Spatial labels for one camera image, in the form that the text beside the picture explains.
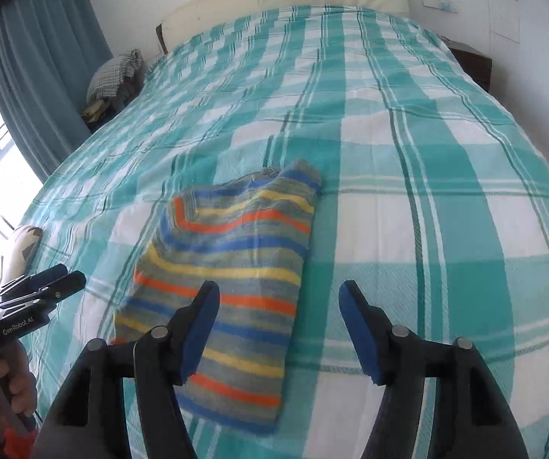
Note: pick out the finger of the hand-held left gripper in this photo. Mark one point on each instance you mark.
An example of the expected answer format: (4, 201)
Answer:
(64, 284)
(49, 273)

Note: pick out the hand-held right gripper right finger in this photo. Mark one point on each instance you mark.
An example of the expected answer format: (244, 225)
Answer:
(360, 334)

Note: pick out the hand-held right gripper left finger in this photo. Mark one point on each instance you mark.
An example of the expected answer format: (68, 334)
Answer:
(202, 334)

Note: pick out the striped knit sweater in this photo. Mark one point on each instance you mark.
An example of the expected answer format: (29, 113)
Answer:
(245, 258)

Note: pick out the person's left hand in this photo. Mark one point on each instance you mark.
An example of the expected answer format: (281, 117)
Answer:
(21, 382)

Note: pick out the patterned cream pillow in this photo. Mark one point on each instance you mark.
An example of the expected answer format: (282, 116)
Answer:
(23, 248)

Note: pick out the teal plaid bedspread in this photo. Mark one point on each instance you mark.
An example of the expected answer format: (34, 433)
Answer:
(422, 224)

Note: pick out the yellow cloth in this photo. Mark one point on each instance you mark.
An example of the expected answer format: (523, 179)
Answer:
(93, 109)

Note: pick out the dark cloth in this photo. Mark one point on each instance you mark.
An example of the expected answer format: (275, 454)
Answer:
(126, 95)

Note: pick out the checkered cloth bundle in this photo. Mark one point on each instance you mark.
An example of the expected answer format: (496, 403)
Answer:
(111, 76)

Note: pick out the teal curtain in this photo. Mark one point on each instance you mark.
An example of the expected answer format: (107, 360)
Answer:
(40, 67)

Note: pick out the dark wooden nightstand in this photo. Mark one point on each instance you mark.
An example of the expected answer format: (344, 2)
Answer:
(475, 64)

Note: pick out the white wall socket panel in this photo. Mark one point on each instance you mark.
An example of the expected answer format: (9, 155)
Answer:
(441, 2)

